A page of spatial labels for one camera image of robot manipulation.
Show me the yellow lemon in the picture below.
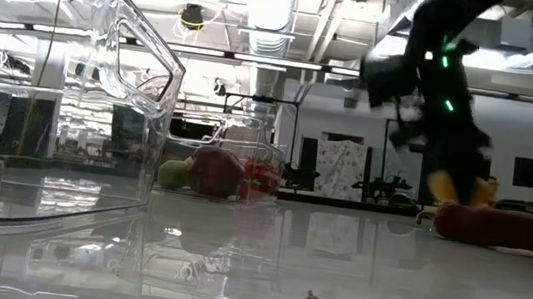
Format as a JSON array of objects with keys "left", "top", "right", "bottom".
[{"left": 424, "top": 167, "right": 501, "bottom": 211}]

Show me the overhead frame bar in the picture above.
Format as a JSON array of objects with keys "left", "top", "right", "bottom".
[{"left": 0, "top": 21, "right": 533, "bottom": 106}]

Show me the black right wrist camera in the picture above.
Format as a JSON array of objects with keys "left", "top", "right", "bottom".
[{"left": 355, "top": 49, "right": 424, "bottom": 113}]

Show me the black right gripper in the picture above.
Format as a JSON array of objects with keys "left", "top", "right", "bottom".
[{"left": 399, "top": 33, "right": 506, "bottom": 209}]

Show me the silver ceiling duct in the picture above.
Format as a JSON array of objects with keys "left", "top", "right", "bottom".
[{"left": 229, "top": 0, "right": 299, "bottom": 102}]

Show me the patterned hanging cloth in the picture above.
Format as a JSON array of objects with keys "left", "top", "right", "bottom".
[{"left": 311, "top": 135, "right": 370, "bottom": 203}]

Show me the dark red round fruit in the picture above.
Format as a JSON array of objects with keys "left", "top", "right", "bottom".
[{"left": 185, "top": 143, "right": 249, "bottom": 201}]

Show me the clear plastic basket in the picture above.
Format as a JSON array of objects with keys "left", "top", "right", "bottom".
[
  {"left": 0, "top": 0, "right": 195, "bottom": 260},
  {"left": 150, "top": 106, "right": 292, "bottom": 208}
]

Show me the glossy white work surface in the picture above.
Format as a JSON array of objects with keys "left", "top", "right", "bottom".
[{"left": 0, "top": 166, "right": 533, "bottom": 299}]

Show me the black overhead camera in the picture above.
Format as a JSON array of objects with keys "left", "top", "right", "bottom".
[{"left": 178, "top": 2, "right": 208, "bottom": 32}]

